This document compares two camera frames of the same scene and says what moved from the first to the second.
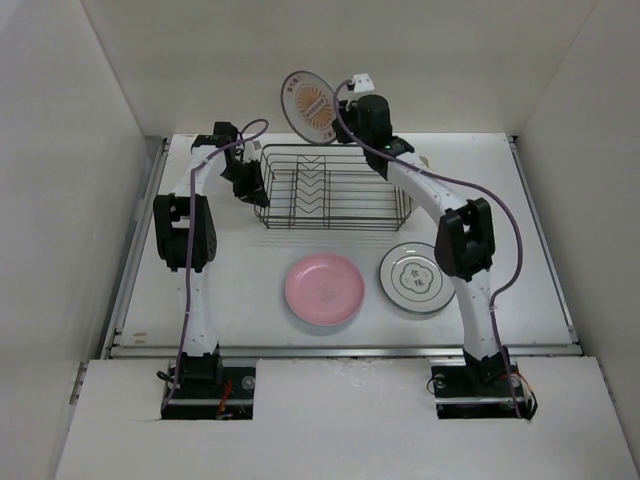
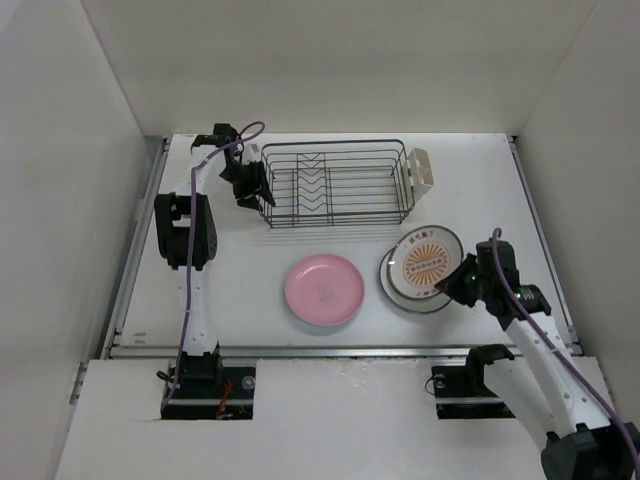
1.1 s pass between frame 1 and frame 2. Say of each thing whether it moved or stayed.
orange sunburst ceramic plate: moved
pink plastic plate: stayed
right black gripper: moved
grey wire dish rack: stayed
